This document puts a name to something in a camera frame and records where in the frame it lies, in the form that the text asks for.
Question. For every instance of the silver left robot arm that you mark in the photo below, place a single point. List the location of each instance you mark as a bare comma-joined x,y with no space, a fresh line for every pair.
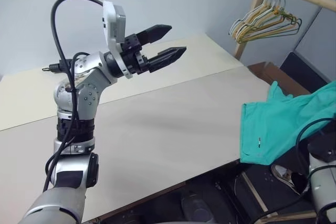
86,87

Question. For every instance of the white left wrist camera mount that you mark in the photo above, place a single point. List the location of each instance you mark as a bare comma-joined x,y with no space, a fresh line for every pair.
109,32

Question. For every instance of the brown cardboard box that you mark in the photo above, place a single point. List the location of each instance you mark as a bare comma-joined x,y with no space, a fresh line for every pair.
278,77

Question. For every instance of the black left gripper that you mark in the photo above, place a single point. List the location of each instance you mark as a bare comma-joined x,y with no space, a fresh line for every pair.
132,58

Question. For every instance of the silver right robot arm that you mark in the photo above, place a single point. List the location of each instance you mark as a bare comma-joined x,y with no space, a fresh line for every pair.
323,187

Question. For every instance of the teal green garment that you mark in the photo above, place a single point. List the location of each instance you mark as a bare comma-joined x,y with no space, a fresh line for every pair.
275,121

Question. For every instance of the black box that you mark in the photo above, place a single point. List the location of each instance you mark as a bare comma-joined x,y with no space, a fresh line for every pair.
302,69

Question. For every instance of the black wood-edged platform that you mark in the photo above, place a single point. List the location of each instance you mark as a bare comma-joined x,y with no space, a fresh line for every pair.
278,200

